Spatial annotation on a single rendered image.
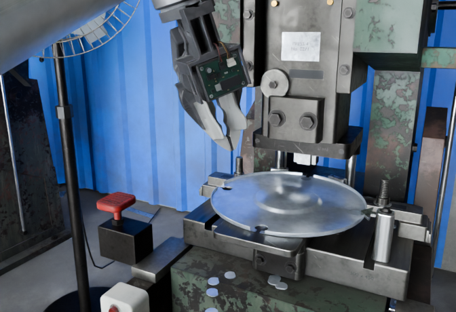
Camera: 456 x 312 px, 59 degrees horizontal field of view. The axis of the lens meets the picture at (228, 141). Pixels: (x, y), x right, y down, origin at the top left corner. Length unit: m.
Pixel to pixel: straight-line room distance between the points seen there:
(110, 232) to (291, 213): 0.37
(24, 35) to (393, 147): 0.89
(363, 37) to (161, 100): 1.84
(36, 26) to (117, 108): 2.37
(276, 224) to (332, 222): 0.10
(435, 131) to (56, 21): 0.98
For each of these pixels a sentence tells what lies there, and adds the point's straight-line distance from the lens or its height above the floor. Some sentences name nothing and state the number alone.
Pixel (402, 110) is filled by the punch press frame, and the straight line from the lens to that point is 1.00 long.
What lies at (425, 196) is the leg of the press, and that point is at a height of 0.70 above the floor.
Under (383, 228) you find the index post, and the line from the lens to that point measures 0.75.
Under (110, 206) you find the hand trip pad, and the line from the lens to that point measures 0.84.
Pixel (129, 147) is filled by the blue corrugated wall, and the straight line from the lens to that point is 2.66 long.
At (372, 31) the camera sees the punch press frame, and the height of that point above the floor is 1.09.
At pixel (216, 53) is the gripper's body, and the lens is 0.50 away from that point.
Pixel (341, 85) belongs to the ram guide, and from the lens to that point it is 0.72.
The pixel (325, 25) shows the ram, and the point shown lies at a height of 1.10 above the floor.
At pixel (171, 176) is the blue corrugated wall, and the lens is 2.52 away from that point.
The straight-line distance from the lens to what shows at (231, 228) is 0.68.
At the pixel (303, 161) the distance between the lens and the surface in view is 0.86.
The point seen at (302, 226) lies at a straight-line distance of 0.69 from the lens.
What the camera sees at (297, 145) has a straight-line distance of 0.80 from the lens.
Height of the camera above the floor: 1.09
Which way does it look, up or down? 15 degrees down
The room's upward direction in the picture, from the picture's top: straight up
